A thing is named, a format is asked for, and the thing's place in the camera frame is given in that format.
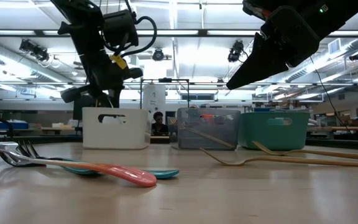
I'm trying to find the silver fork orange handle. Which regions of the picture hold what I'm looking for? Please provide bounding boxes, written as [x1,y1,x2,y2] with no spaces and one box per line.
[0,141,158,188]

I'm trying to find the person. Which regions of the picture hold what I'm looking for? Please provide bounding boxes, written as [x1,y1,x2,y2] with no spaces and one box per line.
[150,111,170,137]

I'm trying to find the round black ceiling camera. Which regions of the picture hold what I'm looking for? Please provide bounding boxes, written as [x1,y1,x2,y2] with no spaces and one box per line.
[152,48,165,62]

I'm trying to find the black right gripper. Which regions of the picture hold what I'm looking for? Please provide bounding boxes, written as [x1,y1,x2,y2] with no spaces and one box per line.
[226,0,323,90]

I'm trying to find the black hanging cable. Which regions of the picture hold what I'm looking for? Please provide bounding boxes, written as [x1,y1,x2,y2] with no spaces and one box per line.
[309,55,349,127]

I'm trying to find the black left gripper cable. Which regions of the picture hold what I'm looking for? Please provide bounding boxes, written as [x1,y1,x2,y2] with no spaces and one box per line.
[116,15,158,58]

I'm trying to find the black ceiling camera white cables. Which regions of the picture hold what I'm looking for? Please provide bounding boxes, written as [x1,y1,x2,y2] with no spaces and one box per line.
[19,39,61,68]

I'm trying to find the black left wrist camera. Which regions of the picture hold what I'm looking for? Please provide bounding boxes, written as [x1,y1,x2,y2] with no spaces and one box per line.
[103,9,139,52]

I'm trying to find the white cabinet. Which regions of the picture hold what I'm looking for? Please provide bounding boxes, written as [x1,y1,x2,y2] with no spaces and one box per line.
[142,83,167,113]

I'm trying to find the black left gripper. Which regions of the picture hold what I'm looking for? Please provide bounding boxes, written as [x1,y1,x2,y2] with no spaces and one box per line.
[60,29,144,108]

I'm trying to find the white plastic bin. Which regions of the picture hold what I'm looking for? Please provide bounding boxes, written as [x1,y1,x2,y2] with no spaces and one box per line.
[81,107,151,150]

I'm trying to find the black ceiling camera with cable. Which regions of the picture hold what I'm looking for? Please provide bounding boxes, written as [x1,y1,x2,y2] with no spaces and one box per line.
[227,39,249,64]

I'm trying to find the wooden workbench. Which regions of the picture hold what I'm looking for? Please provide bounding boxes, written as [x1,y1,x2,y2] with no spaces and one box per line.
[309,125,358,132]

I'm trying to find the black metal stand frame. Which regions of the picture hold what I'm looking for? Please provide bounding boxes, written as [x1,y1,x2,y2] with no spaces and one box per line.
[140,77,191,114]

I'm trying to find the yellow cable tag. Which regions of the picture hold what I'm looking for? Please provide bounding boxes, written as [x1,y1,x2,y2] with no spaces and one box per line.
[110,54,127,70]

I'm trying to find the grey translucent plastic bin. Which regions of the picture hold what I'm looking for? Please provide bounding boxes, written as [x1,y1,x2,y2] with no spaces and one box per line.
[177,107,242,151]

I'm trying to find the teal plastic bin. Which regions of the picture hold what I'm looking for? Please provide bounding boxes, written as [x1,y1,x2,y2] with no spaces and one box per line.
[237,111,311,151]

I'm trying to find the wooden stick utensil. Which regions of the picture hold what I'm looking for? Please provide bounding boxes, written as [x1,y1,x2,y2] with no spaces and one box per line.
[198,146,358,168]

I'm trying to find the blue crate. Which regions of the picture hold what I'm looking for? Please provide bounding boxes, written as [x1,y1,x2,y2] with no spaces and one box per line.
[0,121,30,131]

